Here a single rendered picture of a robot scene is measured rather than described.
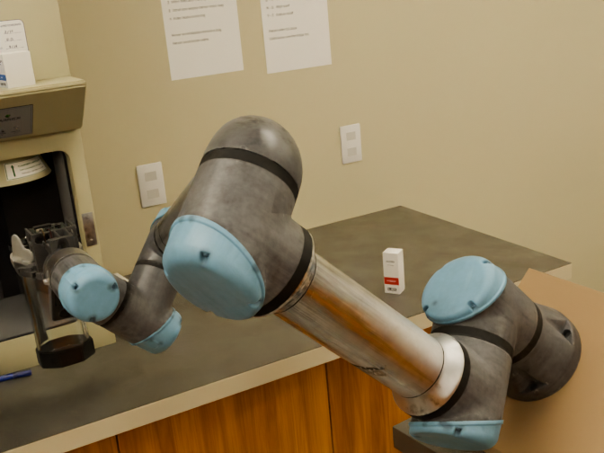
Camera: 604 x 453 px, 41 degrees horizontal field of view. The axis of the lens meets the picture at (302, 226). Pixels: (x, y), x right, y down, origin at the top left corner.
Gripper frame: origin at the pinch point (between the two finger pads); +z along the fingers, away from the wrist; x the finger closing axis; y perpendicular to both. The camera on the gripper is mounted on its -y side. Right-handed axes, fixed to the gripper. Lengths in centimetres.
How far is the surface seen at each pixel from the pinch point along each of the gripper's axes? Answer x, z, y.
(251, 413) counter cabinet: -32, -7, -41
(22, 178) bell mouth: -2.0, 21.2, 9.6
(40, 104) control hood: -6.2, 10.3, 24.3
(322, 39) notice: -96, 63, 24
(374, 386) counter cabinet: -61, -6, -45
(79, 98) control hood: -13.3, 10.2, 24.3
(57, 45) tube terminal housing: -13.1, 19.1, 33.9
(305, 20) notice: -91, 62, 30
